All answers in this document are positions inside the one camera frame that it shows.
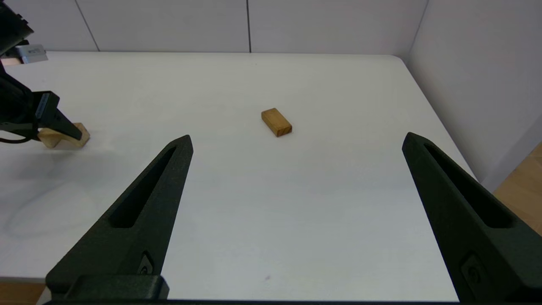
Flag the arched wooden building block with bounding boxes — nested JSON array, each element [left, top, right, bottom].
[[37, 123, 91, 149]]

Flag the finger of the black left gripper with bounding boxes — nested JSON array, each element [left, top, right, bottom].
[[42, 108, 83, 141]]

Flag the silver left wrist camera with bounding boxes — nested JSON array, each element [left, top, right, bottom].
[[15, 44, 47, 64]]

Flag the rectangular wooden building block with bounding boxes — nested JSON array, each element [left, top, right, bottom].
[[261, 108, 293, 137]]

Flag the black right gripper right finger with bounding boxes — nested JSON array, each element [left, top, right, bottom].
[[402, 132, 542, 302]]

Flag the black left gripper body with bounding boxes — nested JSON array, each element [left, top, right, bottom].
[[0, 0, 60, 133]]

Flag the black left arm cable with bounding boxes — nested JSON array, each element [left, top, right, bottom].
[[0, 122, 39, 144]]

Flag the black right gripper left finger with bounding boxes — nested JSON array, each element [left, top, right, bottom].
[[46, 135, 194, 295]]

